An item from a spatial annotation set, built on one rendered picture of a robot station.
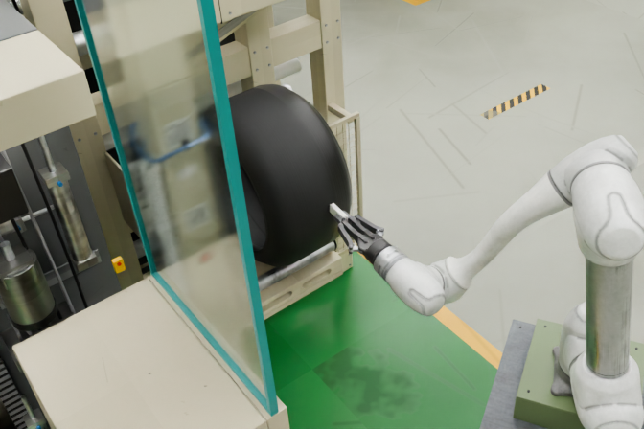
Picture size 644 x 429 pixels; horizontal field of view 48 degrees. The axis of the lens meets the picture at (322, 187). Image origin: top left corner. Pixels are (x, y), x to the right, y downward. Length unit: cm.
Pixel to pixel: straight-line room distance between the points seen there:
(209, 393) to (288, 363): 169
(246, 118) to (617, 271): 107
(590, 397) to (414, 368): 138
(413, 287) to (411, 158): 255
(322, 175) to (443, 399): 137
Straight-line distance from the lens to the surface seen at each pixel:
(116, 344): 176
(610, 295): 175
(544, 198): 177
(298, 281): 239
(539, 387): 228
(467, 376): 323
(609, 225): 156
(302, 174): 206
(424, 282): 191
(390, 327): 339
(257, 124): 209
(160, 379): 167
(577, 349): 211
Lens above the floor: 253
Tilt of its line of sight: 37 degrees down
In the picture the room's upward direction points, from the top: 4 degrees counter-clockwise
